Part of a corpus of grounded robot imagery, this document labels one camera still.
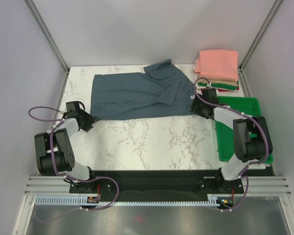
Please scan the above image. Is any aluminium frame post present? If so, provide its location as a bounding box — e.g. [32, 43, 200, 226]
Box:
[239, 0, 286, 72]
[24, 0, 71, 73]

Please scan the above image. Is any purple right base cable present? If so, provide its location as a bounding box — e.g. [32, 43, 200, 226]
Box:
[217, 176, 249, 212]

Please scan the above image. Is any folded green t-shirt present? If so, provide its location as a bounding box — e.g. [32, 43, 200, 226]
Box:
[197, 82, 239, 90]

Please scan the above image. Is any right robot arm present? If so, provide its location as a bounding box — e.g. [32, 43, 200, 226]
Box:
[190, 88, 273, 193]

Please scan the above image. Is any folded red t-shirt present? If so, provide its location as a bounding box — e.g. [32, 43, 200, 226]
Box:
[216, 87, 240, 93]

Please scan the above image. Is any green plastic tray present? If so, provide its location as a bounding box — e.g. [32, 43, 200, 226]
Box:
[215, 96, 262, 162]

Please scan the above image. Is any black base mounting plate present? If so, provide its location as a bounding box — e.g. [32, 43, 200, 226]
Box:
[69, 170, 244, 194]

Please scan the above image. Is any left aluminium frame post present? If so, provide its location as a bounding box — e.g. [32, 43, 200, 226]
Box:
[24, 0, 71, 73]

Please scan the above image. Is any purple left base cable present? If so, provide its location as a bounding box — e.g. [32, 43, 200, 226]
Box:
[34, 176, 121, 223]

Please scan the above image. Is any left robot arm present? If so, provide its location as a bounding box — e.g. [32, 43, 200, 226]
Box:
[34, 101, 98, 192]

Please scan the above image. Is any blue-grey t-shirt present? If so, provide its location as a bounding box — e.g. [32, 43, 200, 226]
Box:
[90, 59, 195, 120]

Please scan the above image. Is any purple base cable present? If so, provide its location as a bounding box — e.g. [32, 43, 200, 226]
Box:
[217, 176, 249, 212]
[34, 176, 121, 223]

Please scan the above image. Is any folded beige t-shirt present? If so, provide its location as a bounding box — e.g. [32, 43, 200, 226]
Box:
[198, 79, 238, 85]

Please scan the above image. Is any folded salmon pink t-shirt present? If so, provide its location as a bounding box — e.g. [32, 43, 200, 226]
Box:
[194, 49, 239, 82]

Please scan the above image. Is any right aluminium frame post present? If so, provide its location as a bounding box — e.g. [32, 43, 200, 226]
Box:
[239, 0, 286, 72]

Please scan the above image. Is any white slotted cable duct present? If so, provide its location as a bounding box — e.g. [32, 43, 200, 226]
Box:
[34, 194, 220, 207]

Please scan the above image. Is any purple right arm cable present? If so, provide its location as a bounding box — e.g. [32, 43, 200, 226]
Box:
[194, 77, 270, 181]

